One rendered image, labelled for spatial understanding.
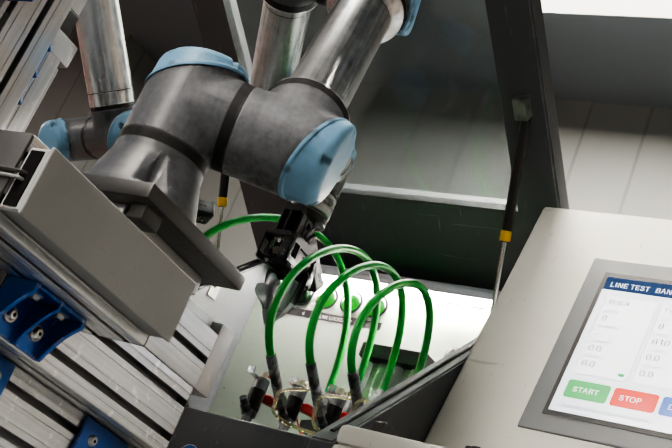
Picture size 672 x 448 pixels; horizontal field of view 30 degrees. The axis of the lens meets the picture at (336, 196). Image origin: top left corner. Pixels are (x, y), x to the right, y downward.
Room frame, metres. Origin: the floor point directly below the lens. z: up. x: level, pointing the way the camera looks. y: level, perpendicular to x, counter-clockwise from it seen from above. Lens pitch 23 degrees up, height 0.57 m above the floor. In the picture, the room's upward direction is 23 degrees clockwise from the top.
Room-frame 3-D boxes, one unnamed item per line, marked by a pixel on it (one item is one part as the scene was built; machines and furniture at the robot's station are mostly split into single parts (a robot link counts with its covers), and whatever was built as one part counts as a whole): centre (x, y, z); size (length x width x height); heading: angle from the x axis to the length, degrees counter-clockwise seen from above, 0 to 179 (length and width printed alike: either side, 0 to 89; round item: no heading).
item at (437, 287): (2.33, -0.17, 1.43); 0.54 x 0.03 x 0.02; 53
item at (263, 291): (2.07, 0.05, 1.22); 0.06 x 0.03 x 0.09; 143
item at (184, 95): (1.42, 0.21, 1.20); 0.13 x 0.12 x 0.14; 86
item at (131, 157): (1.42, 0.22, 1.09); 0.15 x 0.15 x 0.10
